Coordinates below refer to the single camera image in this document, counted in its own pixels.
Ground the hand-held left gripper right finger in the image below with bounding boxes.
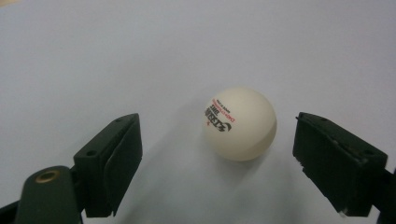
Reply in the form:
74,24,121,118
292,111,389,217

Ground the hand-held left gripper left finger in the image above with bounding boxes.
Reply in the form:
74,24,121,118
73,113,144,218

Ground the white egg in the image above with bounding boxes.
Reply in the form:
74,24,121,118
202,87,278,162

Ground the white table mat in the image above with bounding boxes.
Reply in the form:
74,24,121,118
0,0,396,224

